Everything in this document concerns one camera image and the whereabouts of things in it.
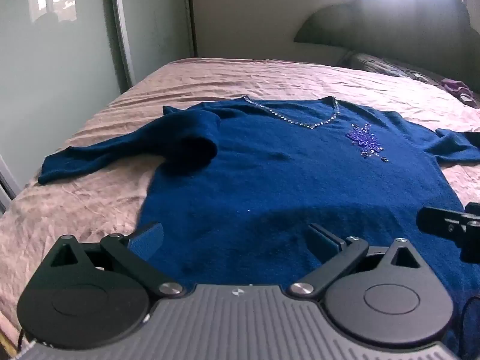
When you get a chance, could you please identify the glossy wardrobe sliding door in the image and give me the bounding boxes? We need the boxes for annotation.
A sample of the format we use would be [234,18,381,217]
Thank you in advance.
[0,0,197,211]

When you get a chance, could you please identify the patterned pillow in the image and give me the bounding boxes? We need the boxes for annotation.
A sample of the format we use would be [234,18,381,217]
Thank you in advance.
[337,50,480,91]

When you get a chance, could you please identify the dark scalloped headboard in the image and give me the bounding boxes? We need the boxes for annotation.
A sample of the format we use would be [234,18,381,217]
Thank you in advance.
[294,0,480,69]

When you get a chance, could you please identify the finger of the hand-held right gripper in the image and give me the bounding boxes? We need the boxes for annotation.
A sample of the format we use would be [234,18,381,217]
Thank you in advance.
[416,206,469,239]

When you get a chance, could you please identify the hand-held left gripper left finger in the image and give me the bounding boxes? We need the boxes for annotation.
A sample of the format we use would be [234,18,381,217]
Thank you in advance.
[49,222,185,301]

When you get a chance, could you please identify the bed with pink sheet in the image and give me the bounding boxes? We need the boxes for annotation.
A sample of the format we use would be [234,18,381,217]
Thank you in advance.
[0,58,480,360]

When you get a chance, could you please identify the purple cloth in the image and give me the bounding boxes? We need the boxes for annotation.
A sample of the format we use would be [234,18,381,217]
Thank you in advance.
[440,77,480,109]

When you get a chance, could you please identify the blue beaded sweater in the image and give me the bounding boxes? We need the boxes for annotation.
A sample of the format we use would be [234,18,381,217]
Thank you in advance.
[37,95,480,360]

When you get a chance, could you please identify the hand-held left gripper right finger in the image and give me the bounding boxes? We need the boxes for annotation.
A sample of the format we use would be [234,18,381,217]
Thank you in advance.
[287,223,424,301]

